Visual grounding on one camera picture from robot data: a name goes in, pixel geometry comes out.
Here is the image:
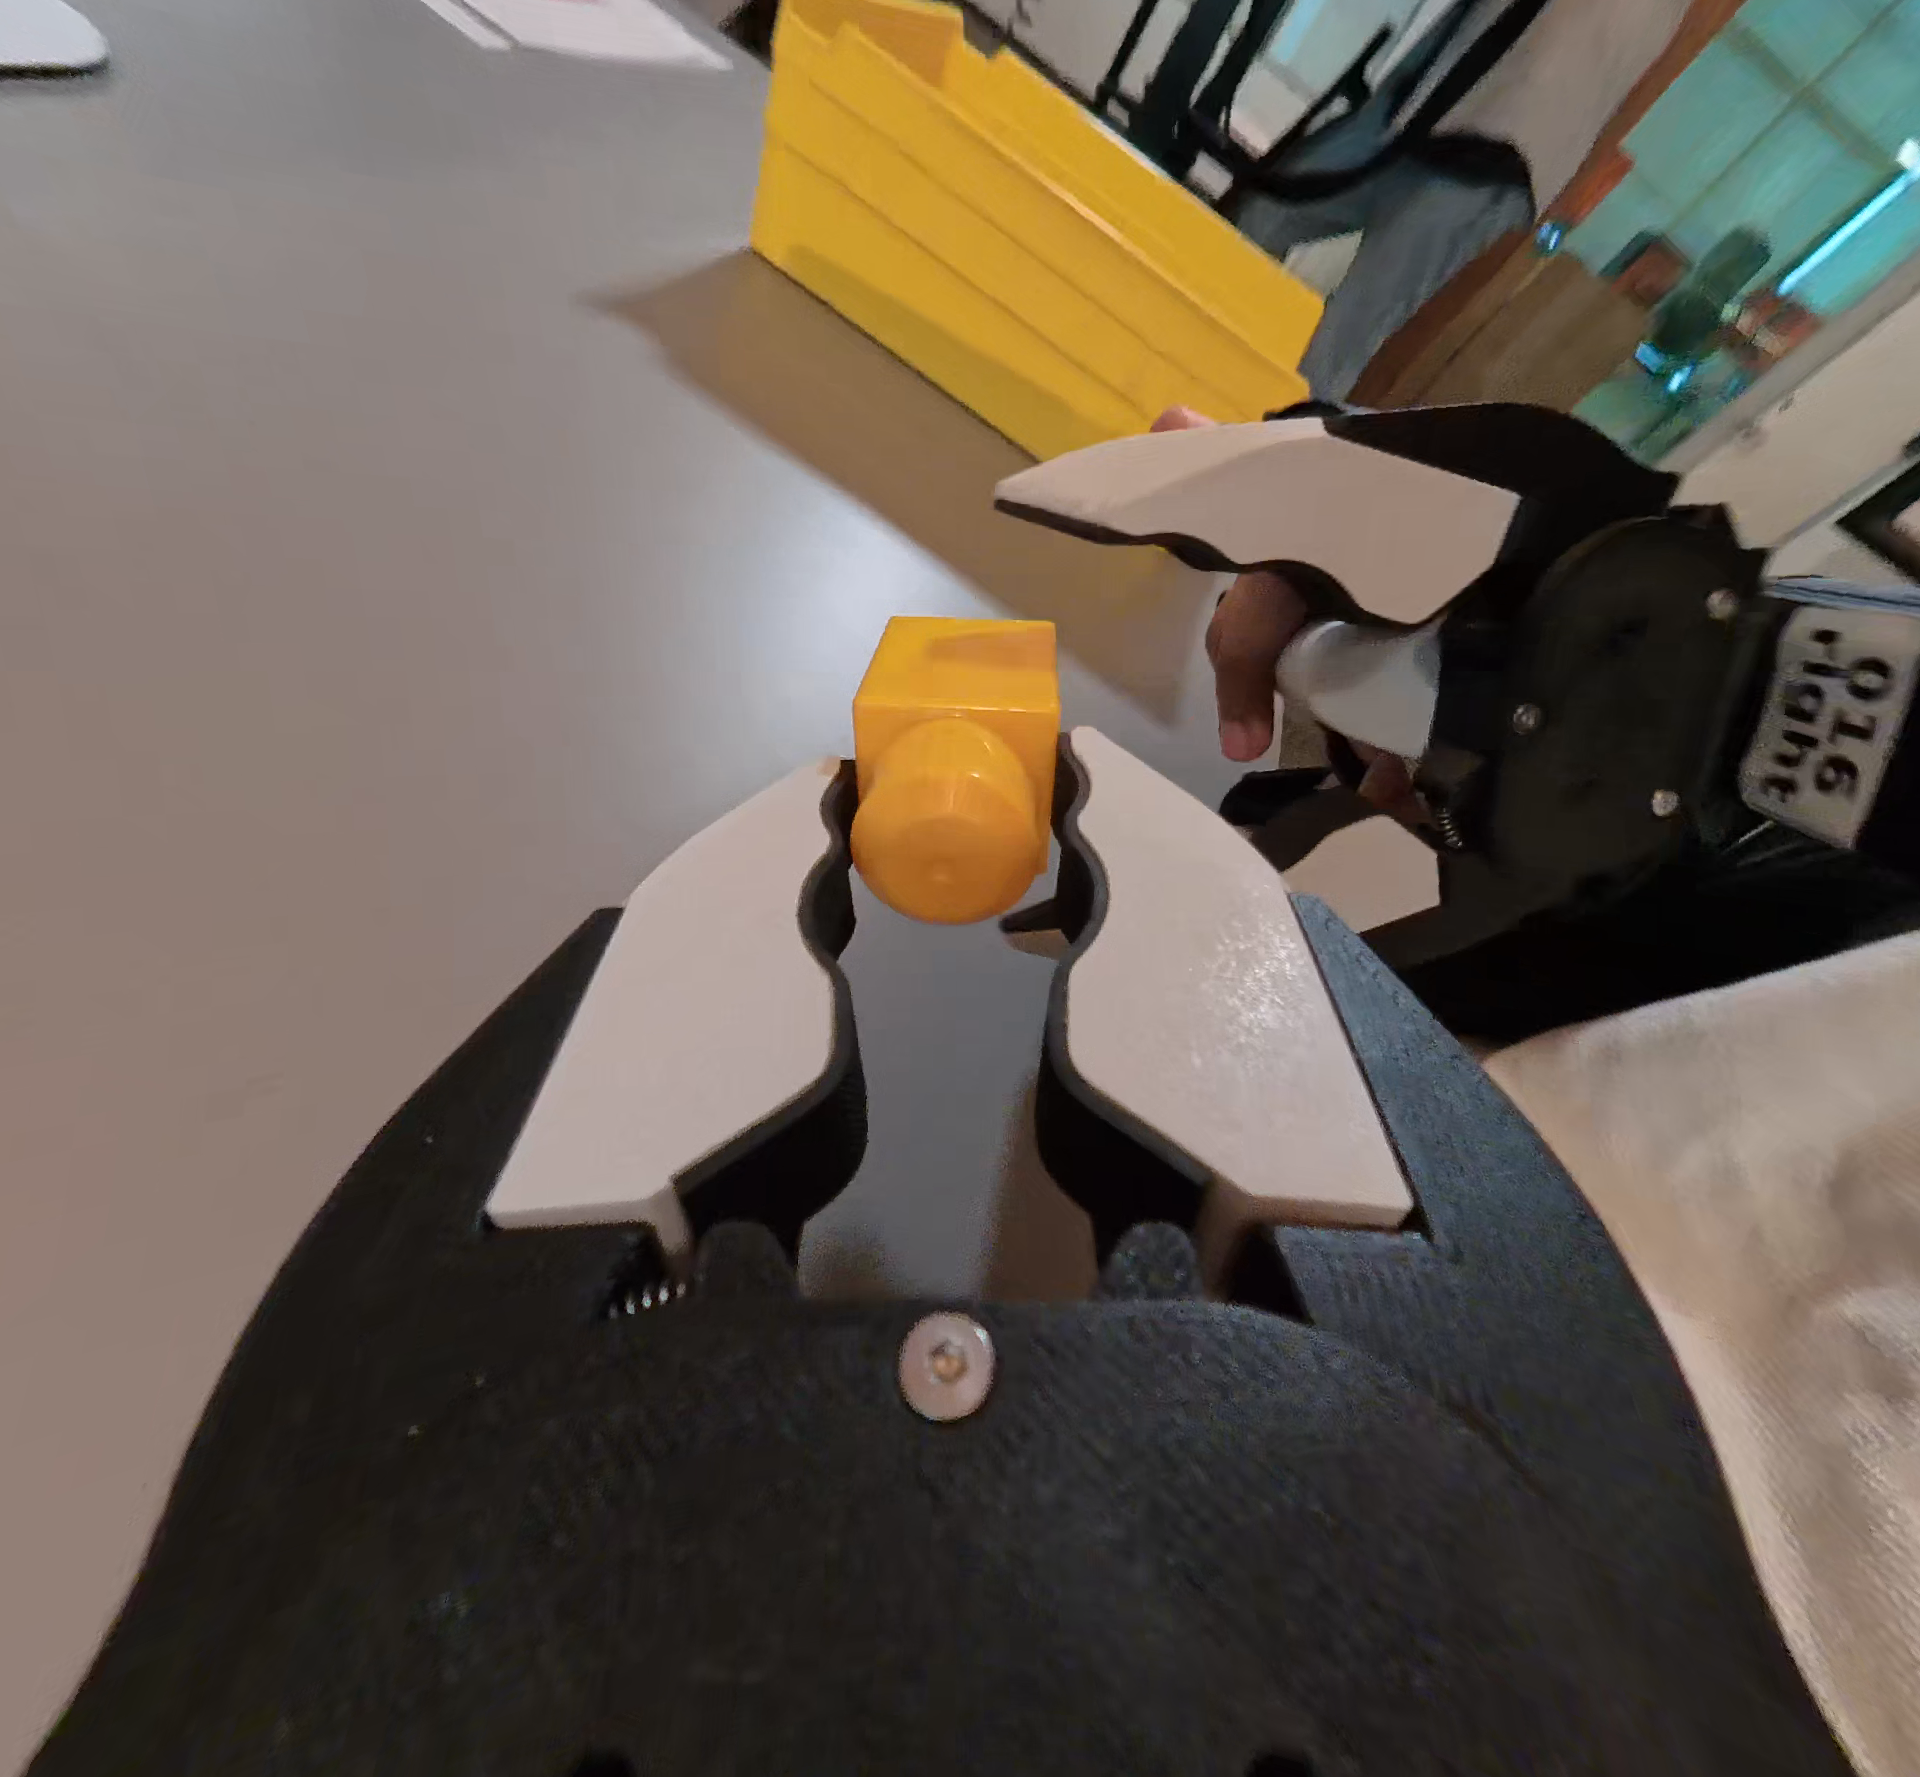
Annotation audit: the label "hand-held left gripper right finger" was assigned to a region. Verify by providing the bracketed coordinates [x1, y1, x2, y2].
[1035, 728, 1421, 1282]

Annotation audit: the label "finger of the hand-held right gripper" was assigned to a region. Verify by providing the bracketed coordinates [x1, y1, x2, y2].
[995, 420, 1523, 628]
[1266, 401, 1678, 515]

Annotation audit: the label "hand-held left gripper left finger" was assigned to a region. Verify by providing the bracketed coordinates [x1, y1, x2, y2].
[483, 756, 867, 1285]

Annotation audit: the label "black standing desk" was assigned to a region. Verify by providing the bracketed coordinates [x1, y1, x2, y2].
[1096, 0, 1607, 182]

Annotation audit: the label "yellow plastic bin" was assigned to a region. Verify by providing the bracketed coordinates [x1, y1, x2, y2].
[749, 0, 1325, 462]

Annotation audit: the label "yellow orange toy block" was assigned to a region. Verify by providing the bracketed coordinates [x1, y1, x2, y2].
[845, 613, 1062, 928]

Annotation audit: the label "person's right hand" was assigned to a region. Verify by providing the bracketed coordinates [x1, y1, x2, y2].
[1147, 403, 1418, 819]

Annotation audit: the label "white tablet stand with board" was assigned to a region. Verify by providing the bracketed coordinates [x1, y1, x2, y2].
[0, 0, 112, 81]

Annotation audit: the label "person's cream trousers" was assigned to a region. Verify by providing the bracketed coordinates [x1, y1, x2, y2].
[1478, 929, 1920, 1777]

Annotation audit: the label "brown cardboard box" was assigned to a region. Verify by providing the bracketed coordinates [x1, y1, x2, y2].
[1349, 232, 1653, 430]

